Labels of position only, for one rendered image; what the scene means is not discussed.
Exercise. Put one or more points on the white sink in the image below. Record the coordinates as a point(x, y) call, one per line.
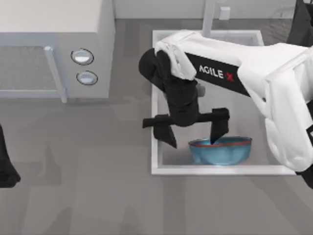
point(156, 156)

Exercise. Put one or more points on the blue bowl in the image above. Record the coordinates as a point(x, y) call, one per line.
point(220, 154)

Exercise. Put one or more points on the small microwave knob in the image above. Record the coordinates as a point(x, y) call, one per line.
point(86, 77)

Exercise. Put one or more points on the tall white tap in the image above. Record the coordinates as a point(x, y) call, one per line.
point(208, 17)

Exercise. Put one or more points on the large microwave knob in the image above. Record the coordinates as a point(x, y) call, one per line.
point(82, 56)

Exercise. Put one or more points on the black upright object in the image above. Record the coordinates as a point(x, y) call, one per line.
point(299, 22)

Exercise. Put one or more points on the pale microwave oven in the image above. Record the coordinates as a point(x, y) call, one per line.
point(80, 24)

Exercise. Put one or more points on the microwave oven door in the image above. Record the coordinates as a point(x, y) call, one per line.
point(22, 68)

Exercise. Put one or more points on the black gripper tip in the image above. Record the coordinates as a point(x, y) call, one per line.
point(6, 164)

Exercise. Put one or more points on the white wall socket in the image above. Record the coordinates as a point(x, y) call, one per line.
point(225, 13)

